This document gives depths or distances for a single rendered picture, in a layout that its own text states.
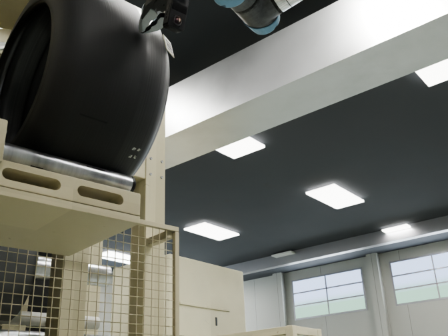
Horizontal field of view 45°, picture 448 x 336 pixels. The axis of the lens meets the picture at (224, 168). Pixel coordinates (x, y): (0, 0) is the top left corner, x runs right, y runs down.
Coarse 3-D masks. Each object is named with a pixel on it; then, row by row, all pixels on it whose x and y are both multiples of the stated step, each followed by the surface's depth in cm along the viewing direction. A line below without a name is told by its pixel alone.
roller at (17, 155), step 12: (12, 144) 119; (12, 156) 117; (24, 156) 118; (36, 156) 120; (48, 156) 123; (48, 168) 122; (60, 168) 124; (72, 168) 126; (84, 168) 128; (96, 168) 130; (96, 180) 130; (108, 180) 131; (120, 180) 134; (132, 180) 136
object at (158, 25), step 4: (160, 12) 134; (160, 16) 131; (156, 20) 132; (160, 20) 131; (152, 24) 133; (156, 24) 132; (160, 24) 132; (148, 28) 134; (152, 28) 133; (156, 28) 133; (160, 28) 134; (144, 32) 134; (148, 32) 134
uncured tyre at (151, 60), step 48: (48, 0) 137; (96, 0) 132; (48, 48) 170; (96, 48) 125; (144, 48) 135; (0, 96) 164; (48, 96) 122; (96, 96) 125; (144, 96) 132; (48, 144) 125; (96, 144) 129; (144, 144) 136
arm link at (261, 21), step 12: (264, 0) 118; (276, 0) 117; (288, 0) 117; (300, 0) 118; (240, 12) 118; (252, 12) 118; (264, 12) 119; (276, 12) 119; (252, 24) 122; (264, 24) 122; (276, 24) 124
